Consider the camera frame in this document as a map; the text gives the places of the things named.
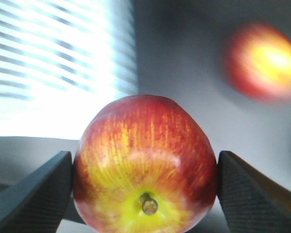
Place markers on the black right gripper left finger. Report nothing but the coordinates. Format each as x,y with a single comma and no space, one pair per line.
37,203

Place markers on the light blue plastic basket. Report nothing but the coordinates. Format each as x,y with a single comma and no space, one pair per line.
61,61

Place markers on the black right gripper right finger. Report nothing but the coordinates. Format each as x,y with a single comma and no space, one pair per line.
251,202

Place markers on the dark red apple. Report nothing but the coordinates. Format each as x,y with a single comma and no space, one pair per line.
258,62
143,165

